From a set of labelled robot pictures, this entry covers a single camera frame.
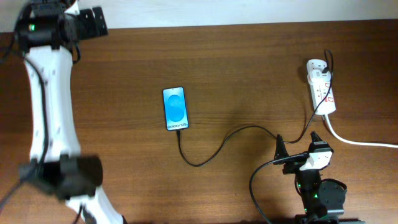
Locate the white power strip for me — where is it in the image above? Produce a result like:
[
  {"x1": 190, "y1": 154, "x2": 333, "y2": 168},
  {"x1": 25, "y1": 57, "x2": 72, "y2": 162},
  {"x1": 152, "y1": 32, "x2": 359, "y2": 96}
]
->
[{"x1": 307, "y1": 59, "x2": 336, "y2": 116}]

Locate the black USB charging cable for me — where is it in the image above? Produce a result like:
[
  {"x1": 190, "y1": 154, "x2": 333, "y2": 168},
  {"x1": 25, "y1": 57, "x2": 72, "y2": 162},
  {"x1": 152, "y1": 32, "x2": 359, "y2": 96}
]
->
[{"x1": 175, "y1": 49, "x2": 335, "y2": 167}]

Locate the blue Galaxy smartphone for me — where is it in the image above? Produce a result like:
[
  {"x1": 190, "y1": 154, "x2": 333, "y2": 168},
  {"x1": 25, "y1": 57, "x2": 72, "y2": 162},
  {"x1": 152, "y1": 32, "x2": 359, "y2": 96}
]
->
[{"x1": 162, "y1": 86, "x2": 189, "y2": 131}]

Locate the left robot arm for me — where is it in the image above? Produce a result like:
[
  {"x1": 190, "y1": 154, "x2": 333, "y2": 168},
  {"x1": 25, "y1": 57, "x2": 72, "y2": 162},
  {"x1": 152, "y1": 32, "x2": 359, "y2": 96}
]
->
[{"x1": 14, "y1": 1, "x2": 125, "y2": 223}]

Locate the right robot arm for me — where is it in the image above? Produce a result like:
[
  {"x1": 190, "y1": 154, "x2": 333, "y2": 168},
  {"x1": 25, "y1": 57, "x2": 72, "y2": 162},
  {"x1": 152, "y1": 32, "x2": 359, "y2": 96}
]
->
[{"x1": 274, "y1": 131, "x2": 347, "y2": 223}]

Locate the white charger adapter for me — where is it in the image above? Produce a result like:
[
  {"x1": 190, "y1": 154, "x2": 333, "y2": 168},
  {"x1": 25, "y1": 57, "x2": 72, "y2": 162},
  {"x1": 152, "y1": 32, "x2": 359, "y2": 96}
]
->
[{"x1": 307, "y1": 69, "x2": 331, "y2": 85}]

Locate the white power strip cord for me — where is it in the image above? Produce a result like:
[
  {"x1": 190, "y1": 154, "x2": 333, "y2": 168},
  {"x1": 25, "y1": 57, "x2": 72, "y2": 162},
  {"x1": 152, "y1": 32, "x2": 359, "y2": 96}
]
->
[{"x1": 324, "y1": 114, "x2": 398, "y2": 149}]

